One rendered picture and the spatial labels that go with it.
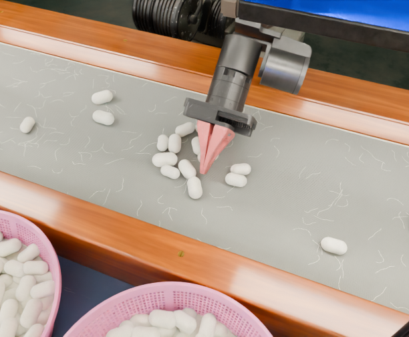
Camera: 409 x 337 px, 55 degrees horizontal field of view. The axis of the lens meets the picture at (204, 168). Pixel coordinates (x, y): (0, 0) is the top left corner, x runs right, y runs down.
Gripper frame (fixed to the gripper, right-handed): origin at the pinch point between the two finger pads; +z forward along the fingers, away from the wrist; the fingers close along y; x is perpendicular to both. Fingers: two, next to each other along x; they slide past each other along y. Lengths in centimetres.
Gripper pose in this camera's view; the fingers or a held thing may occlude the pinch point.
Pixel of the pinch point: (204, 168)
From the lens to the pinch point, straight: 58.4
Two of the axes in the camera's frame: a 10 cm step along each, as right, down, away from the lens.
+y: 9.3, 3.0, -2.3
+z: -3.0, 9.5, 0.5
